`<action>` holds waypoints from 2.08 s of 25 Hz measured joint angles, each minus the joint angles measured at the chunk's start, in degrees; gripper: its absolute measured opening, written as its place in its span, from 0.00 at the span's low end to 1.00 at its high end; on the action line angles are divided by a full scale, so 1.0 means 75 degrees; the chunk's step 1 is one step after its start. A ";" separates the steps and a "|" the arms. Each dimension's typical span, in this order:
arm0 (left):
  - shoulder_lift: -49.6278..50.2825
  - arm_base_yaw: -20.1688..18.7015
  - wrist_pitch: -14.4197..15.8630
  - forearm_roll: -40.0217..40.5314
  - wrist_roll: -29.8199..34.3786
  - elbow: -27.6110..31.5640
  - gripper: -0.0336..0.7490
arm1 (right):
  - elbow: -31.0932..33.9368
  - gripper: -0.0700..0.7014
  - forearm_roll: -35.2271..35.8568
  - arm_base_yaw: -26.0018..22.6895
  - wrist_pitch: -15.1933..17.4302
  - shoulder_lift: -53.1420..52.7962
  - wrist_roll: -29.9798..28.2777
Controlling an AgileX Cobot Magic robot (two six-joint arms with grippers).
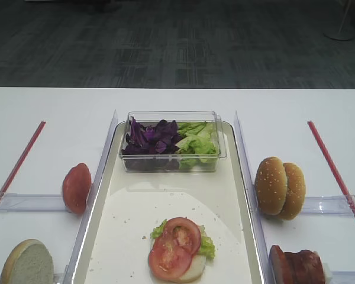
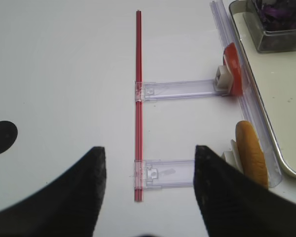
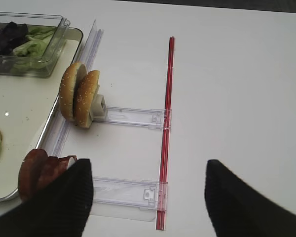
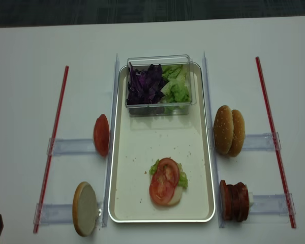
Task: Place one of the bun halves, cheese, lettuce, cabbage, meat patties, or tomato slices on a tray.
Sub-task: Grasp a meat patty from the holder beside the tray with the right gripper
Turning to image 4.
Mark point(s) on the meat patty slice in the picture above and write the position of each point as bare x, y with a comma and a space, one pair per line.
226, 201

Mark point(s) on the green lettuce in box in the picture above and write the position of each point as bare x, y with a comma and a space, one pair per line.
175, 89

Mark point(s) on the upper tomato slice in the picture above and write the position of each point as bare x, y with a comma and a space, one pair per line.
170, 169

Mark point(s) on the tomato slice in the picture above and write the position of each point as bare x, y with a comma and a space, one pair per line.
170, 169
161, 190

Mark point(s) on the tomato half on left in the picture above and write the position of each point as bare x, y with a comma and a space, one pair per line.
101, 135

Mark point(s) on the lettuce leaf on bread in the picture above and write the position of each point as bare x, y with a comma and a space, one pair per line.
183, 181

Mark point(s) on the lower tomato slice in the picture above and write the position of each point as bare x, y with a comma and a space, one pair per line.
161, 190

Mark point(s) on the bottom bread slice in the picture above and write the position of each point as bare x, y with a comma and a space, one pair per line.
176, 196

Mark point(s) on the stack of meat patties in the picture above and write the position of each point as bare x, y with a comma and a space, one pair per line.
239, 201

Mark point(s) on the white cheese slice block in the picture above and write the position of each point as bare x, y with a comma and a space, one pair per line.
251, 198

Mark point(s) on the white rectangular metal tray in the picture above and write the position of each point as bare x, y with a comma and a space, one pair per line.
137, 142

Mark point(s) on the purple cabbage shreds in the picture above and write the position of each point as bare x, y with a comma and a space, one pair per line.
145, 86

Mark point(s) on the clear plastic salad box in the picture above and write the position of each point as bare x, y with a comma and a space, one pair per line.
143, 63

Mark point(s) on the sesame bun left piece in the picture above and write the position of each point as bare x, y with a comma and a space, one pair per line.
223, 128

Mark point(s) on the sesame bun piece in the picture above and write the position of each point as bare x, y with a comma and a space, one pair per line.
238, 133
223, 128

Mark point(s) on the sesame bun right piece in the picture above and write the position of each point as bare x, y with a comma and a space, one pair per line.
238, 133

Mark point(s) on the upper left clear holder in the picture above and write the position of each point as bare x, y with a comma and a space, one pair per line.
58, 147

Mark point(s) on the clear holder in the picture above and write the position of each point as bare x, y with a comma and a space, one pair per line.
58, 147
262, 142
46, 214
270, 205

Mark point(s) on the bun half on left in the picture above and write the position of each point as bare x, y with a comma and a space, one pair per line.
84, 209

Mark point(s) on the upper right clear holder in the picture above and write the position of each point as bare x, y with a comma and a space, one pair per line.
262, 142

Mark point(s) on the left red straw strip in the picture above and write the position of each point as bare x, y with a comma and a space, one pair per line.
49, 156

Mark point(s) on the red straw strip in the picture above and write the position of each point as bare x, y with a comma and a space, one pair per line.
289, 202
49, 156

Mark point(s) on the lower left clear holder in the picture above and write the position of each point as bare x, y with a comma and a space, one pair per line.
46, 214

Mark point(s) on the right red straw strip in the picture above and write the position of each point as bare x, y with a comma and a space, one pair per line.
289, 202

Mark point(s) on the lower right clear holder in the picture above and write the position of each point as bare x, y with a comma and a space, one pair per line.
270, 205

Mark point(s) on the right clear vertical rail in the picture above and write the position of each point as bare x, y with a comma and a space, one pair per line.
212, 148

